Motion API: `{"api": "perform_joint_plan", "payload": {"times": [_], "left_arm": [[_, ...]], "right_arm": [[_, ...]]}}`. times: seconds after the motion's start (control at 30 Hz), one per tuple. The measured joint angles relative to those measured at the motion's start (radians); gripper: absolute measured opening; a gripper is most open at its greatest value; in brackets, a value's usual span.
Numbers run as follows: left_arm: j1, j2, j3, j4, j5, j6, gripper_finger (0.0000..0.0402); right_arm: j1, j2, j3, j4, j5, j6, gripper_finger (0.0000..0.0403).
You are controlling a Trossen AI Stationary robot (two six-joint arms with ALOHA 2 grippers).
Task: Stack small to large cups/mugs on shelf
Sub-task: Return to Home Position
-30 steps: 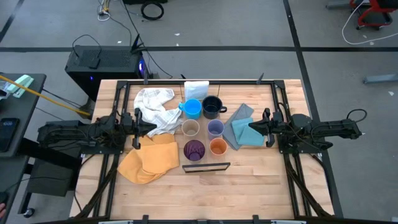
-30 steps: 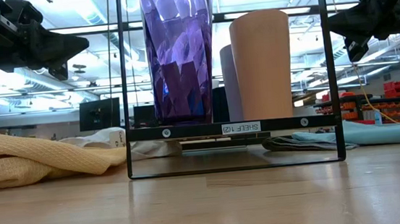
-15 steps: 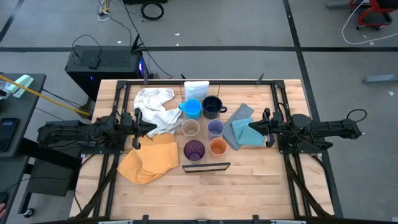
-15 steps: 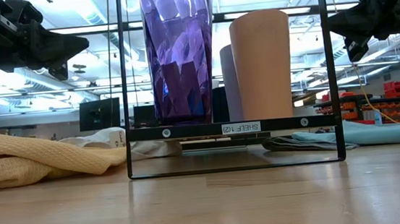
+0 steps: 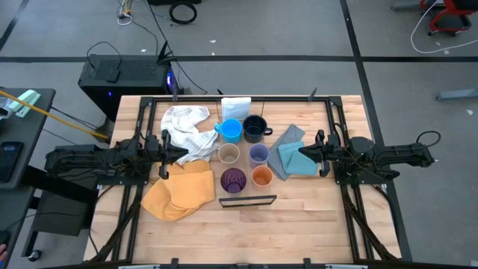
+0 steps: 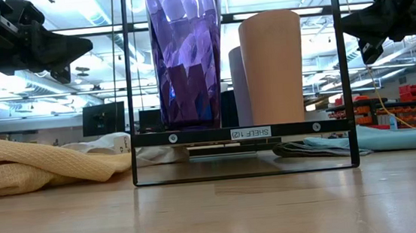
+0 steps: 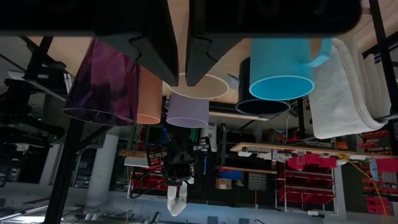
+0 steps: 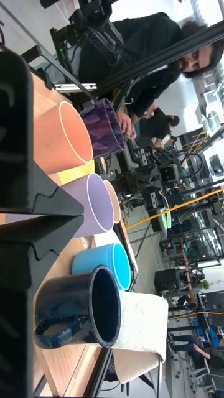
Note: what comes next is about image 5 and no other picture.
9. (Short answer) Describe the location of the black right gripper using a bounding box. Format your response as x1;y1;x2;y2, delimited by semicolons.
297;129;341;179

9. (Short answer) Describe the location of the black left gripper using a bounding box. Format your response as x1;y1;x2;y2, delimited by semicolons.
146;129;190;180

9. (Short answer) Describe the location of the beige plastic cup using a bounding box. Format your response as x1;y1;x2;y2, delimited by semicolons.
217;143;240;165

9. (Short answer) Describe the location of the lavender plastic cup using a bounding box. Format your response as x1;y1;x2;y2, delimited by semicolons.
248;143;270;168

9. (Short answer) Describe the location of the orange plastic cup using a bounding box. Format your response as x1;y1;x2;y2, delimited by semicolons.
251;165;274;188

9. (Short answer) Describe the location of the bright blue handled mug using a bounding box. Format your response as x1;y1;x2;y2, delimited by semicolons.
214;118;243;144

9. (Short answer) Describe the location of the dark navy mug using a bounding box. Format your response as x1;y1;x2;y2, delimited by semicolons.
242;114;273;144

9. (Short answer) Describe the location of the purple faceted plastic tumbler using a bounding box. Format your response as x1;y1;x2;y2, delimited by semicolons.
220;167;247;194

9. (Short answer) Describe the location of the white plaid dish towel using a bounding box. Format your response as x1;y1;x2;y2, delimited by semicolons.
160;105;220;166

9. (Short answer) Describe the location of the grey cloth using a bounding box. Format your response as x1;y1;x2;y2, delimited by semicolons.
267;123;306;181

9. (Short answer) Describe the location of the yellow-orange waffle cloth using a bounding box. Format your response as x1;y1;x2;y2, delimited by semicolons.
140;160;217;222

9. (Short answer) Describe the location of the black computer tower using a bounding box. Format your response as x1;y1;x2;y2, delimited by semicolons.
77;54;176;121

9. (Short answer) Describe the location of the small black external drive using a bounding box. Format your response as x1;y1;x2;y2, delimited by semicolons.
106;67;122;84

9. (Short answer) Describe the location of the black wifi antenna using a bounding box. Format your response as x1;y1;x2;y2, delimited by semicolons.
156;40;176;63

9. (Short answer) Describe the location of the black equipment cart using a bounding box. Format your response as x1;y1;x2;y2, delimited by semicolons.
22;143;100;262

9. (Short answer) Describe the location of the black side table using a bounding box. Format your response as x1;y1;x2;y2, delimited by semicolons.
0;87;57;191

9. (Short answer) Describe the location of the grey floor bar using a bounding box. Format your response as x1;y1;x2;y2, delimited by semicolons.
435;88;478;102

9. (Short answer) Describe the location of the mint green stapler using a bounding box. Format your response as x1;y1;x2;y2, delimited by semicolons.
7;89;41;119

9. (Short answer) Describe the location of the black smartphone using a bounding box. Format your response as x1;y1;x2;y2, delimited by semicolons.
0;140;24;184

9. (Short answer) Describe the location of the red chair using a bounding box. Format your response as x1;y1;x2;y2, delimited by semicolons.
420;0;478;37

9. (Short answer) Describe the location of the black metal rig frame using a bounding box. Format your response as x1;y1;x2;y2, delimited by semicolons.
89;95;403;262

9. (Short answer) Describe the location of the wooden shelf with black frame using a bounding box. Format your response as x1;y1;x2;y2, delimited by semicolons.
216;97;277;208

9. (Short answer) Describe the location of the yellow floor strap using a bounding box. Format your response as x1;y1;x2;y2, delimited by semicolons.
0;89;110;141

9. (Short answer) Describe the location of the coiled black cable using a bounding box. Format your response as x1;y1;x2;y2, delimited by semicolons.
168;2;198;25

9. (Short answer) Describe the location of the white floor cable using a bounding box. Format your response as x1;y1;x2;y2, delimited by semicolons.
409;0;478;55

